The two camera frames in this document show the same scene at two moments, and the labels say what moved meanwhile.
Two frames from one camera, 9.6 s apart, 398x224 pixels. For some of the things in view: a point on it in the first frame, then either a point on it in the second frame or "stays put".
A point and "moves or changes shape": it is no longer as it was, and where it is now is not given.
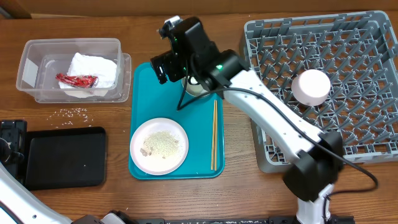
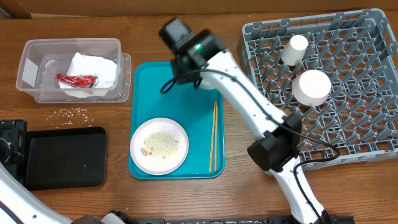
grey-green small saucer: [196, 89] moves or changes shape
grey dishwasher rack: [339, 71] stays put
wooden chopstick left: [212, 148] stays put
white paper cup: [193, 81] moves or changes shape
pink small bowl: [311, 87] stays put
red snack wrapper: [84, 81] stays put
